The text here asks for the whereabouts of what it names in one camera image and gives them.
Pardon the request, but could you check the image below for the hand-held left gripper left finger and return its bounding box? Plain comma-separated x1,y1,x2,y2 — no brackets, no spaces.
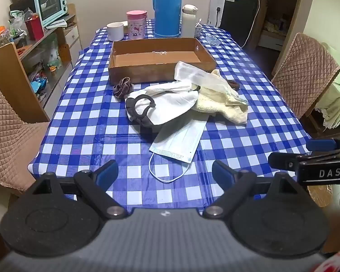
25,159,129,219

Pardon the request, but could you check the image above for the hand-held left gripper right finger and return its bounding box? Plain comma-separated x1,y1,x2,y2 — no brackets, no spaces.
202,160,308,219

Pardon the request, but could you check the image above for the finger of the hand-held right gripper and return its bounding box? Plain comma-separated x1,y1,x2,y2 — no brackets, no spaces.
305,136,340,151
268,149,340,173

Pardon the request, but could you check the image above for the blue face mask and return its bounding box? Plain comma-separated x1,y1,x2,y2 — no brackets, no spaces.
148,116,209,183

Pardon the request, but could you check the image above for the pale yellow towel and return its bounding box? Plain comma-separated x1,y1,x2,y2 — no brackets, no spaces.
191,69,248,124

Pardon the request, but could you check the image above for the brown cardboard box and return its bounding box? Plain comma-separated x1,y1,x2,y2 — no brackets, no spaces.
108,37,216,85

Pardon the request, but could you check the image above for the blue white checked tablecloth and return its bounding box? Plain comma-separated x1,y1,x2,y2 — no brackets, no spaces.
28,18,313,213

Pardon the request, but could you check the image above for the light green lace cover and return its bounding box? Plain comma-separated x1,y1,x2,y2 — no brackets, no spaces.
314,42,340,128

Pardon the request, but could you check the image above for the brown quilted chair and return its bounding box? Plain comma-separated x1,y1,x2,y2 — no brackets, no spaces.
271,32,340,119
0,71,50,197

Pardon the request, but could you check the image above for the striped brown scrunchie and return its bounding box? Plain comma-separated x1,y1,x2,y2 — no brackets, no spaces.
112,77,134,100

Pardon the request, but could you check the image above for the folded white cloth strip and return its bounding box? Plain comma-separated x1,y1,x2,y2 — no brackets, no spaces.
144,81,200,95

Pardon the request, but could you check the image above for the clear packaged white cloth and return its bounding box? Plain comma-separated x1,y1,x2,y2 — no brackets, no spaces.
174,61,228,91

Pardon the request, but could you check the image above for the blue packet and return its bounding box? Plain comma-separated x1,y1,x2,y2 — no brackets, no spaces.
31,79,47,93

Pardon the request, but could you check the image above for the green white bag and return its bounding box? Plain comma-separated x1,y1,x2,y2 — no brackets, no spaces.
41,34,63,68

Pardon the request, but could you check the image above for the clear plastic packet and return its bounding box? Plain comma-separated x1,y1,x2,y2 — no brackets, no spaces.
205,32,224,46

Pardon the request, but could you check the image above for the white mug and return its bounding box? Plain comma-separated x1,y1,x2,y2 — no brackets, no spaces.
107,22,124,41

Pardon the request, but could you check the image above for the wooden shelf unit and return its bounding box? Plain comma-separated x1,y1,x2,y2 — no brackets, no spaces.
0,4,83,124

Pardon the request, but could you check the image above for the pink cartoon cup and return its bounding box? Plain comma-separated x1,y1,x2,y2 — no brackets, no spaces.
126,10,148,40

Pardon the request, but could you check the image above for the black fridge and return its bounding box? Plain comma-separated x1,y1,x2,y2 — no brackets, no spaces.
207,0,261,49

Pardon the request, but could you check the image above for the white thermos bottle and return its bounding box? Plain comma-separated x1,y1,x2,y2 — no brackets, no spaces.
182,5,199,38

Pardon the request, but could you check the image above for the stack of papers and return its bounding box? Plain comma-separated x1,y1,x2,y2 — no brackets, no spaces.
45,19,69,30

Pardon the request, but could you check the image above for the red box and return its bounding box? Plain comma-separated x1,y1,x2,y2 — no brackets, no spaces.
24,15,45,41

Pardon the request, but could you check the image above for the blue thermos jug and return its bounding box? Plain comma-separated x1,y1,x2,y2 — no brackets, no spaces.
152,0,183,39

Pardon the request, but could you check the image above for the orange lid jar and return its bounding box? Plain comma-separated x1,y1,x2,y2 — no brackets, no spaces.
0,26,15,52

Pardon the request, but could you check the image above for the teal toaster oven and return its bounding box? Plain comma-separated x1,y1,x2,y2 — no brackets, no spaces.
33,0,69,28

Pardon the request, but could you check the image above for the white mask with black straps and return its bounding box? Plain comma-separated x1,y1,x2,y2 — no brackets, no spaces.
125,89,199,135

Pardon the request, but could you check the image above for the white cable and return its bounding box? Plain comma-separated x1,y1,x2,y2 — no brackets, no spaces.
242,0,262,49

